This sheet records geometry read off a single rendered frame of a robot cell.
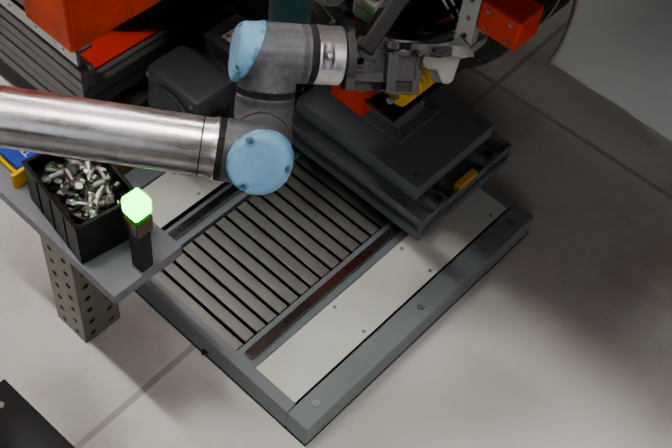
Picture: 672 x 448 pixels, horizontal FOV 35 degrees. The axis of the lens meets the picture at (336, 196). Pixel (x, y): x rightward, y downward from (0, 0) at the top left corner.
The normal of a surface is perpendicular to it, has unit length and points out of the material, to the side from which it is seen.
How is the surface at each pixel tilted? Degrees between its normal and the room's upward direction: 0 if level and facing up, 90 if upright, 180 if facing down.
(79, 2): 90
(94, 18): 90
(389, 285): 0
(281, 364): 0
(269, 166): 59
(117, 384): 0
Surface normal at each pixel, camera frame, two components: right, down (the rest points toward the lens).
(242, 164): 0.14, 0.35
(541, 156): 0.08, -0.62
